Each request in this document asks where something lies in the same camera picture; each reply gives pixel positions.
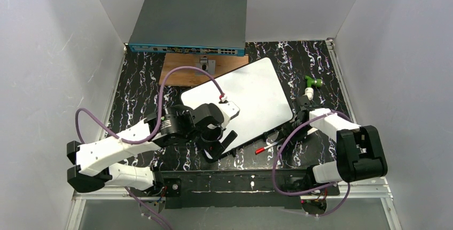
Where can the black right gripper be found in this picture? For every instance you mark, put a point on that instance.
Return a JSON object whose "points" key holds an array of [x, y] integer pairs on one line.
{"points": [[299, 116]]}

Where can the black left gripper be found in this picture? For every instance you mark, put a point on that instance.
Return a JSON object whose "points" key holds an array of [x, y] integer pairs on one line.
{"points": [[213, 142]]}

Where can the white marker pen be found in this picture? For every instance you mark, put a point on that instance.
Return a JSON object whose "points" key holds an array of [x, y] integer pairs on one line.
{"points": [[273, 143]]}

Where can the white whiteboard black frame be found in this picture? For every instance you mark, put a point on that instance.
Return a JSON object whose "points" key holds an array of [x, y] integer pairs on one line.
{"points": [[255, 88]]}

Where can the red marker cap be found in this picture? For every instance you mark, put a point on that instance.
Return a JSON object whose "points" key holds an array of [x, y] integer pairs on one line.
{"points": [[260, 150]]}

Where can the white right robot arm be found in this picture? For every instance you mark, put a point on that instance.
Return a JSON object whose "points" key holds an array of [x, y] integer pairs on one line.
{"points": [[359, 152]]}

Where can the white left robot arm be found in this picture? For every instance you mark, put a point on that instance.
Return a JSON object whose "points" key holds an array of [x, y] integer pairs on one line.
{"points": [[97, 164]]}

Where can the green white plastic fitting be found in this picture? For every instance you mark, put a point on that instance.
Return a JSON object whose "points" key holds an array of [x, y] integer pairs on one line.
{"points": [[311, 84]]}

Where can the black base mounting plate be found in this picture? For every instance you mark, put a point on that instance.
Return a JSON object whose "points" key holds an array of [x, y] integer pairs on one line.
{"points": [[223, 189]]}

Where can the brown wooden board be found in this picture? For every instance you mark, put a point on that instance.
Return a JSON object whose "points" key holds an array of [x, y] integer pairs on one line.
{"points": [[187, 77]]}

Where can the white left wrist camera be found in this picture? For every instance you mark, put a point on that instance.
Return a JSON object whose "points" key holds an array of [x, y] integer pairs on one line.
{"points": [[228, 109]]}

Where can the grey metal clamp bracket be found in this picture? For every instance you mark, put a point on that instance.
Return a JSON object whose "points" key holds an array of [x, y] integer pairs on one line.
{"points": [[206, 64]]}

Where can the grey blue network switch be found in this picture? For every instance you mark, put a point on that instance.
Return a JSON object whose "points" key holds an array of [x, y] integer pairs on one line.
{"points": [[211, 27]]}

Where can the aluminium frame rail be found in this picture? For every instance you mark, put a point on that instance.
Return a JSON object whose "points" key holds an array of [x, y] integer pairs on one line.
{"points": [[364, 206]]}

